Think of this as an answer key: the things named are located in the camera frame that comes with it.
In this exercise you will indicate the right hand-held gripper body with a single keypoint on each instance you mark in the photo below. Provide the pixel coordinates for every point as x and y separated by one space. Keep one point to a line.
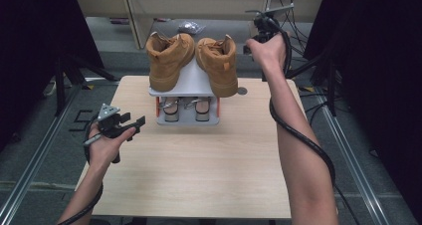
267 27

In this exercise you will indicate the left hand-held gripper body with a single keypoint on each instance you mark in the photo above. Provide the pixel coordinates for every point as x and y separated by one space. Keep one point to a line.
109 123

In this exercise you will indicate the tan suede boot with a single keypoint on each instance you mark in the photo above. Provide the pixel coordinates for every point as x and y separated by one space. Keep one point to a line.
219 65
167 62

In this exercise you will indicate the white two-tier shoe rack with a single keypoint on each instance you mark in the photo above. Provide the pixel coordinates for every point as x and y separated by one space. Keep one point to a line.
190 82

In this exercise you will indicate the person's right hand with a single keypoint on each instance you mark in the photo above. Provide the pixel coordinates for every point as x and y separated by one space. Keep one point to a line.
270 54

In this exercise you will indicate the person's left hand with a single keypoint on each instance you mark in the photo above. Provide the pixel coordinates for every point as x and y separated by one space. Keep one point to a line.
104 150

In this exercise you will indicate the black metal stand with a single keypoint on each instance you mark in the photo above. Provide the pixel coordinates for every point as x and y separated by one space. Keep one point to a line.
59 85
331 85

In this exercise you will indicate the round grey table grommet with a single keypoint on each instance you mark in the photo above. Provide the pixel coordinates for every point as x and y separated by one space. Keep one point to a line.
243 91

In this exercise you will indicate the beige wooden desk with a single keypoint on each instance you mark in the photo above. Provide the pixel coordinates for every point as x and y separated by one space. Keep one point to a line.
199 4

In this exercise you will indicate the clear plastic bag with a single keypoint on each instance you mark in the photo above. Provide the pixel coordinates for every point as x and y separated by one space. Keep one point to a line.
190 27

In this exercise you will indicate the black curtain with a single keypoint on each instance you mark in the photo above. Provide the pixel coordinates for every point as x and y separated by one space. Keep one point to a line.
381 69
33 52

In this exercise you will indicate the aluminium floor rail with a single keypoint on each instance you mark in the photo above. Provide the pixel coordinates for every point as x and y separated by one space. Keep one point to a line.
36 152
351 165

